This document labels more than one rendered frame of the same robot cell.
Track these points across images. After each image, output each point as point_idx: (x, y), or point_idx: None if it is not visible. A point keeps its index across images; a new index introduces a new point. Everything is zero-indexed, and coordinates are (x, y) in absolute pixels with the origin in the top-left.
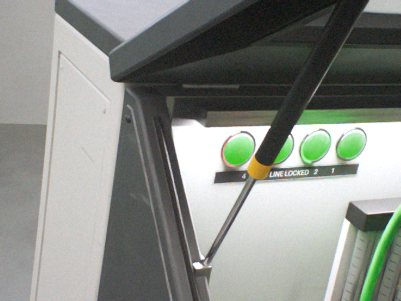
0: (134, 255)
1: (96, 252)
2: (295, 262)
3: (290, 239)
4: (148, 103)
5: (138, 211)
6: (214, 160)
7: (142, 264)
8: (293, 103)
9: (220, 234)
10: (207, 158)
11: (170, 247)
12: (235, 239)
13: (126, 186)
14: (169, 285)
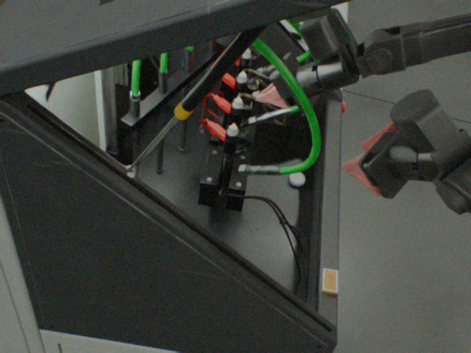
0: (62, 195)
1: None
2: (83, 95)
3: (79, 85)
4: (12, 98)
5: (54, 171)
6: (43, 88)
7: (79, 197)
8: (221, 77)
9: (149, 152)
10: (40, 91)
11: (112, 179)
12: (62, 118)
13: (23, 160)
14: (124, 198)
